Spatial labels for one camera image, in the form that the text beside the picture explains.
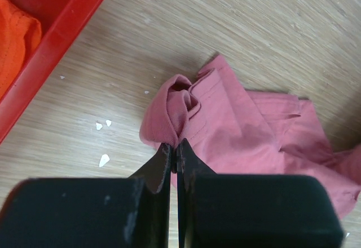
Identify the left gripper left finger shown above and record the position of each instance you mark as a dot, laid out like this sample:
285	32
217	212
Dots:
92	212

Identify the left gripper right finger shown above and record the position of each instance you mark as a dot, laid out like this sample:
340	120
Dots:
249	210

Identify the pink polo t shirt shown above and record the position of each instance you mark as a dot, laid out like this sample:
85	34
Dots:
239	131

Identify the orange t shirt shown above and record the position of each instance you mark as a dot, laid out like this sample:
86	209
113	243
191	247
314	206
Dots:
20	36

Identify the red plastic bin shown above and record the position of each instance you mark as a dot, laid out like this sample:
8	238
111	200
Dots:
61	21

